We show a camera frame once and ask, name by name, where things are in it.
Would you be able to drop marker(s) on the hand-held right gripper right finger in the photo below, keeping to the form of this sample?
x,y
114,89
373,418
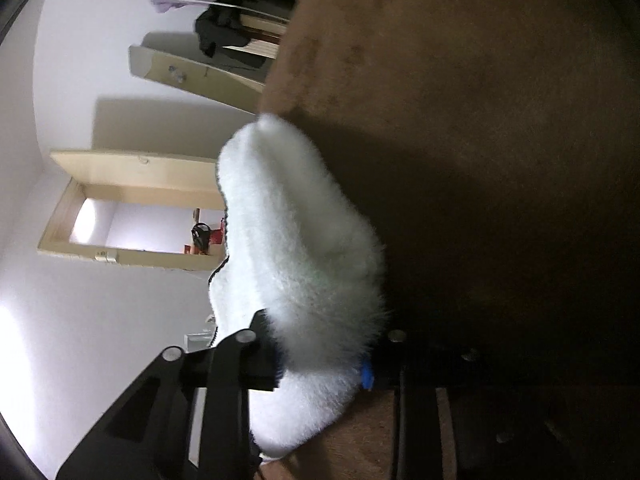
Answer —
x,y
368,375

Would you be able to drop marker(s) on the brown blanket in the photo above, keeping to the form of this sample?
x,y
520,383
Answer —
x,y
475,110

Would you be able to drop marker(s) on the white fuzzy sweater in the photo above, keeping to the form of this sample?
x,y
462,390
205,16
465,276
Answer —
x,y
290,240

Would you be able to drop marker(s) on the pale purple garment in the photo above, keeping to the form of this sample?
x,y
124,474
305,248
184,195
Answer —
x,y
167,2

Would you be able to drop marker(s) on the black and red object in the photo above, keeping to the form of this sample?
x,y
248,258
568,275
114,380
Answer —
x,y
201,236

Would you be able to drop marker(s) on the red box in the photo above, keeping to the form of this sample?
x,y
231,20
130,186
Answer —
x,y
217,232

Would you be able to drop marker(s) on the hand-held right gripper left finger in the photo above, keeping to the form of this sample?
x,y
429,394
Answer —
x,y
260,360

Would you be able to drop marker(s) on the light wooden door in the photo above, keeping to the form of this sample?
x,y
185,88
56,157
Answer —
x,y
200,80

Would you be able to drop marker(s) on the light wooden door frame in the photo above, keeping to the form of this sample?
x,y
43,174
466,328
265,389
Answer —
x,y
125,172

